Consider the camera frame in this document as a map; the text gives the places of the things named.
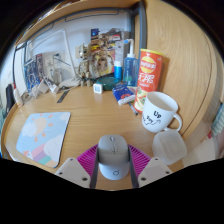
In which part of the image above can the small white square clock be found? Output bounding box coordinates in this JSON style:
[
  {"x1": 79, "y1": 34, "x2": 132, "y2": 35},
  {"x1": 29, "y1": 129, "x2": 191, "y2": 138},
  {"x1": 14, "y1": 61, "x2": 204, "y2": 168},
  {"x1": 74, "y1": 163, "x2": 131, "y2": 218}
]
[{"x1": 92, "y1": 82, "x2": 104, "y2": 94}]

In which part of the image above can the grey white computer mouse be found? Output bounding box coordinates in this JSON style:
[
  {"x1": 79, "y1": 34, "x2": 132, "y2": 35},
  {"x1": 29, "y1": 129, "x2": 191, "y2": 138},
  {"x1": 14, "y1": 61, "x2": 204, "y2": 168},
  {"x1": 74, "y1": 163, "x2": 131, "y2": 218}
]
[{"x1": 97, "y1": 134, "x2": 131, "y2": 181}]

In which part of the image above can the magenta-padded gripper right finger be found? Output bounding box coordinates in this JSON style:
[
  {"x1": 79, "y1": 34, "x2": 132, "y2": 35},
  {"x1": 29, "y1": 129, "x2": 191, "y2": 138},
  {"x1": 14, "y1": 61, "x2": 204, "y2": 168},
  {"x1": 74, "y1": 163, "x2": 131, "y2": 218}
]
[{"x1": 127, "y1": 143, "x2": 174, "y2": 189}]

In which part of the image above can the white bottle with red cap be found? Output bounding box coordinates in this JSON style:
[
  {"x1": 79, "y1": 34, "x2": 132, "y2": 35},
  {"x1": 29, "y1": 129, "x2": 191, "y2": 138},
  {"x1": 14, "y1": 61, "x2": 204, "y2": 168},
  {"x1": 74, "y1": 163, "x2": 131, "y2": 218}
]
[{"x1": 12, "y1": 83, "x2": 24, "y2": 108}]

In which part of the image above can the beige robot model figure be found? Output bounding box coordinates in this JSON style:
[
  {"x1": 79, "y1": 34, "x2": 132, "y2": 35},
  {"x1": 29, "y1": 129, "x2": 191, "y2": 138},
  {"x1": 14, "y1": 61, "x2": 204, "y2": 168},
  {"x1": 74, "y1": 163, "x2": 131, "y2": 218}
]
[{"x1": 78, "y1": 43, "x2": 98, "y2": 88}]

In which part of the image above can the black ruler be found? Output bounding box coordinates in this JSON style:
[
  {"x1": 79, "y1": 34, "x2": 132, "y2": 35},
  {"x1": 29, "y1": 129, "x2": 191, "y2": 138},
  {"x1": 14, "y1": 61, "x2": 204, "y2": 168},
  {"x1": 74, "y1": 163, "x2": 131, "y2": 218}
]
[{"x1": 56, "y1": 89, "x2": 70, "y2": 104}]

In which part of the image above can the white charger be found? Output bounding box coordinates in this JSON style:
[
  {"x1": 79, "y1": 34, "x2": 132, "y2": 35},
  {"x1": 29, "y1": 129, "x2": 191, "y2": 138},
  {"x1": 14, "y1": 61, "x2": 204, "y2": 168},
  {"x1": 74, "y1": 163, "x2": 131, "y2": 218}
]
[{"x1": 48, "y1": 83, "x2": 60, "y2": 94}]

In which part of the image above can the blue tissue packet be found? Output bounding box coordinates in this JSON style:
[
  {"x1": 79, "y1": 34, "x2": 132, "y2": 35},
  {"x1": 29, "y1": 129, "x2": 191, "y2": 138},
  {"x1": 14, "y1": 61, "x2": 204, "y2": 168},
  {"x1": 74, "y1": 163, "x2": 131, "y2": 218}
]
[{"x1": 111, "y1": 83, "x2": 136, "y2": 106}]

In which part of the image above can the black pouch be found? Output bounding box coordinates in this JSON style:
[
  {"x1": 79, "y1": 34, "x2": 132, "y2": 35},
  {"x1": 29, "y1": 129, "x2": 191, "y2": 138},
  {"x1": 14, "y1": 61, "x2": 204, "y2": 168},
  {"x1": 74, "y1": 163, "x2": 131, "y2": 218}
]
[{"x1": 4, "y1": 83, "x2": 16, "y2": 109}]

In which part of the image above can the dark pen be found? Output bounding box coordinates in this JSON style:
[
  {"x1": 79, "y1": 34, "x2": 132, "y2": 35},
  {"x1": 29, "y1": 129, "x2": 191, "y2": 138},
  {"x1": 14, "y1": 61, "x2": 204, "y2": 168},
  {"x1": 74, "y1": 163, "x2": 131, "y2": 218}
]
[{"x1": 128, "y1": 101, "x2": 139, "y2": 117}]

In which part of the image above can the blue spray bottle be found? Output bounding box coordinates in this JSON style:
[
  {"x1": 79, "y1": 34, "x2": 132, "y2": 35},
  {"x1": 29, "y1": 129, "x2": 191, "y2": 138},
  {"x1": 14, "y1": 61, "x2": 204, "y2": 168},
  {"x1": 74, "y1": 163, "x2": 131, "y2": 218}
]
[{"x1": 122, "y1": 38, "x2": 138, "y2": 88}]

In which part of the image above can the white printed mug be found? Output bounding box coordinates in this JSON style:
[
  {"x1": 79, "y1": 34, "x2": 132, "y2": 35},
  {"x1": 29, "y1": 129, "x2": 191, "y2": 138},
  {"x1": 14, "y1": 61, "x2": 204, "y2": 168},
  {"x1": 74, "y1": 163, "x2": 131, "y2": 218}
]
[{"x1": 141, "y1": 91, "x2": 183, "y2": 134}]

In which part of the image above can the clear plastic container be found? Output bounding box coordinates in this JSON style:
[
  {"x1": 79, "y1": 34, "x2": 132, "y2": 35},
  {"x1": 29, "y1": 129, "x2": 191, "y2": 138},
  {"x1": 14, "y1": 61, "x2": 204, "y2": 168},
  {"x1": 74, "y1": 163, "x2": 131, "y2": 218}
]
[{"x1": 151, "y1": 129, "x2": 188, "y2": 166}]

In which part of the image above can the teal round tin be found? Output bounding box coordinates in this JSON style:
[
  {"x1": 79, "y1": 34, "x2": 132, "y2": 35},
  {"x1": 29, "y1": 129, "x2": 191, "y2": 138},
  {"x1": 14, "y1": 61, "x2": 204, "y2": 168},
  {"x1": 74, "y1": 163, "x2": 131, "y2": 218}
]
[{"x1": 96, "y1": 75, "x2": 120, "y2": 92}]

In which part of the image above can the red chips can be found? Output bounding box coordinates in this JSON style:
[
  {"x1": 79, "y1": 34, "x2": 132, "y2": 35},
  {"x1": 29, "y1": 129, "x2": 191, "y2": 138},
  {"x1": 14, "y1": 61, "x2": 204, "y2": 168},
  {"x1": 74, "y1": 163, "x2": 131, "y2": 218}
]
[{"x1": 133, "y1": 48, "x2": 164, "y2": 114}]

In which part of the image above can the white power adapter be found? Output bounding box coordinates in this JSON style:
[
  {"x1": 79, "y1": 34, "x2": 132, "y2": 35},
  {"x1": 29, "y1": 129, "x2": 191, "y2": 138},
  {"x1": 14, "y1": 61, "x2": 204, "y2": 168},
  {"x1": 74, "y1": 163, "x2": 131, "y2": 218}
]
[{"x1": 36, "y1": 81, "x2": 49, "y2": 94}]

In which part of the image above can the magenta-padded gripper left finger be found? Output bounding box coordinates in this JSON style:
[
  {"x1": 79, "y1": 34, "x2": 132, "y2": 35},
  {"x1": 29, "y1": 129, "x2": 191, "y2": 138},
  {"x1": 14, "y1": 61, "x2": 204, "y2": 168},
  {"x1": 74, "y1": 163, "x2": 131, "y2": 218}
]
[{"x1": 54, "y1": 143, "x2": 100, "y2": 190}]

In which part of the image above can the white desk lamp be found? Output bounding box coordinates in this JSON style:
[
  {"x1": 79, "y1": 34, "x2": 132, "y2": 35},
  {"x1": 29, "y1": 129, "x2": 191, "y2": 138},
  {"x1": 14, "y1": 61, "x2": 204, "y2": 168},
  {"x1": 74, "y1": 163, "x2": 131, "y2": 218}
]
[{"x1": 24, "y1": 29, "x2": 83, "y2": 89}]

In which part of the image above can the white tube with blue cap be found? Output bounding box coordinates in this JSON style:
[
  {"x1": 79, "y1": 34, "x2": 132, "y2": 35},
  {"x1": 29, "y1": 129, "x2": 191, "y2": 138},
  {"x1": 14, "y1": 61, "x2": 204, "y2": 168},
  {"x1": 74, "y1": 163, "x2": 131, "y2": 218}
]
[{"x1": 113, "y1": 59, "x2": 123, "y2": 80}]

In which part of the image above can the blue robot print box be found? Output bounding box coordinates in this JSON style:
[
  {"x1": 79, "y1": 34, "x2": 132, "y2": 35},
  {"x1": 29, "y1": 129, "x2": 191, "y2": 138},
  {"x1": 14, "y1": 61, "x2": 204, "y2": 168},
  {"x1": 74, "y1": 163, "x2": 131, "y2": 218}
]
[{"x1": 23, "y1": 53, "x2": 44, "y2": 93}]

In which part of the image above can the colourful model kit box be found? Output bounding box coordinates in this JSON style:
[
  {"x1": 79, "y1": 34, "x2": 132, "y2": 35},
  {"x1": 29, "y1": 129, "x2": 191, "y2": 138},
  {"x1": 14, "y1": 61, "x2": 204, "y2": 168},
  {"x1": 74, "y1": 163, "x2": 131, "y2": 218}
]
[{"x1": 90, "y1": 28, "x2": 129, "y2": 79}]

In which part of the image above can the striped hanging cloth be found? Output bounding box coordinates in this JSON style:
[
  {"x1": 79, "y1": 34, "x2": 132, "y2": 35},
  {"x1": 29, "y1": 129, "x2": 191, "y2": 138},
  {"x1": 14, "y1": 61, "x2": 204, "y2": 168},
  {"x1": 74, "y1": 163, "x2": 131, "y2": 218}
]
[{"x1": 210, "y1": 102, "x2": 224, "y2": 137}]

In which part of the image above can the pastel sun print mouse pad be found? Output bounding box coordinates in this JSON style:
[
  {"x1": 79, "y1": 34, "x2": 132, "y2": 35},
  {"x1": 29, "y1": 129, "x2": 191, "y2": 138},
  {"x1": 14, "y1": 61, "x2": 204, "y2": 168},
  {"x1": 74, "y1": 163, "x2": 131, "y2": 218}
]
[{"x1": 15, "y1": 111, "x2": 72, "y2": 169}]

